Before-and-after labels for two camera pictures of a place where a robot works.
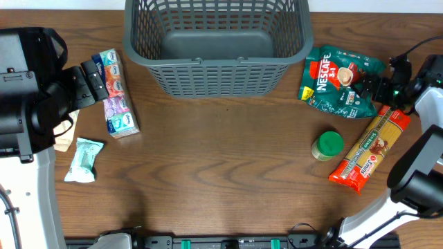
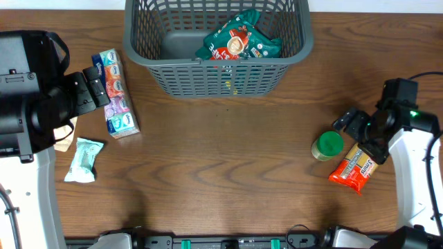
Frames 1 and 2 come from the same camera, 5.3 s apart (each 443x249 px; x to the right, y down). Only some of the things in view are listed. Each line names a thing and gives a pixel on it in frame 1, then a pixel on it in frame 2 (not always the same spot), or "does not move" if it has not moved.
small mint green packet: [81, 169] does not move
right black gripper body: [375, 89] -> [362, 131]
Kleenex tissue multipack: [119, 108] does not move
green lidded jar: [327, 145] does not move
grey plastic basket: [218, 48] does not move
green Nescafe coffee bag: [328, 81] -> [239, 38]
